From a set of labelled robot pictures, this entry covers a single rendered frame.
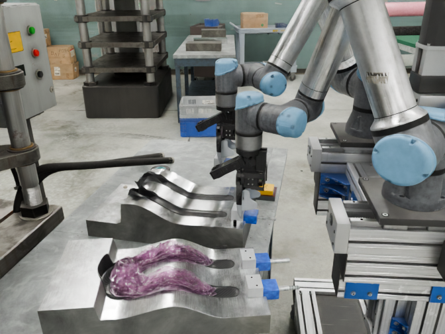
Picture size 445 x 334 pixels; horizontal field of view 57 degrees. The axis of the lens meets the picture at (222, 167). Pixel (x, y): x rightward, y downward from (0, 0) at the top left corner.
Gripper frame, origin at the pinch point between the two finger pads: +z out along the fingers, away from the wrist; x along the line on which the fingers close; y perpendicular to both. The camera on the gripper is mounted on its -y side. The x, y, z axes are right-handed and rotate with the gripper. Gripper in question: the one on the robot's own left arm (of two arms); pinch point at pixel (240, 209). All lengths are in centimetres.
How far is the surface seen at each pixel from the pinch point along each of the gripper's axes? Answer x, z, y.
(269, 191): 28.7, 8.1, 5.8
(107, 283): -33.7, 4.8, -27.0
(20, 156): 0, -12, -72
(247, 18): 582, -12, -91
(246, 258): -19.1, 3.4, 5.0
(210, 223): -5.2, 2.8, -8.0
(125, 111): 350, 81, -206
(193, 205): 5.1, 3.1, -16.2
